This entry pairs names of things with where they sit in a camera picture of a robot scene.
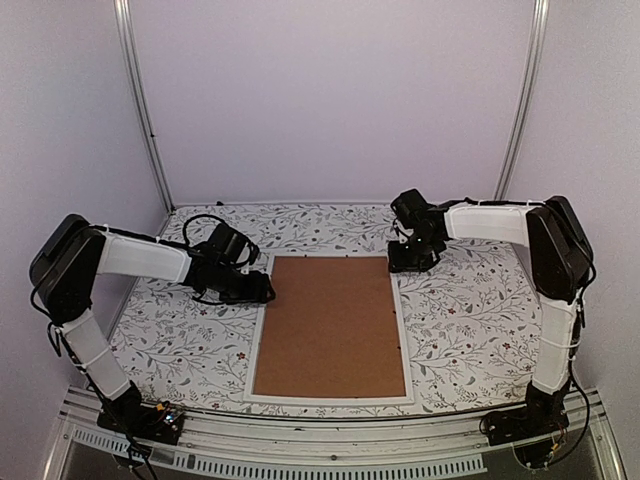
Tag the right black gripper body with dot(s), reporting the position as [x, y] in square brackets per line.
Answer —
[415, 240]

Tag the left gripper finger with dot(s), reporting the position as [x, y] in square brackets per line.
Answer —
[251, 299]
[262, 287]

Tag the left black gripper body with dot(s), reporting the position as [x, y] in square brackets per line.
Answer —
[228, 285]

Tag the brown frame backing board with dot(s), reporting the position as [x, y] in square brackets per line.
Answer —
[330, 325]

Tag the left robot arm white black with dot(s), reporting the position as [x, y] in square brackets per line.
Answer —
[63, 274]

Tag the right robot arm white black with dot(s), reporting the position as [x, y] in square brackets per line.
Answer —
[561, 262]

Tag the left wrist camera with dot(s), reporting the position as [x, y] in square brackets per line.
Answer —
[253, 256]

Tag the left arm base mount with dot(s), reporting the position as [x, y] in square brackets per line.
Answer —
[162, 422]

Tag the front aluminium rail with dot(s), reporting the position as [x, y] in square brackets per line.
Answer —
[223, 445]

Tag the right aluminium corner post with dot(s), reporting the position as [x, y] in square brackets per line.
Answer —
[531, 69]

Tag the aluminium corner post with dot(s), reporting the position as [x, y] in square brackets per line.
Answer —
[531, 69]
[126, 34]

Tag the left aluminium corner post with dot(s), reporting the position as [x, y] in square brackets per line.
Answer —
[126, 34]

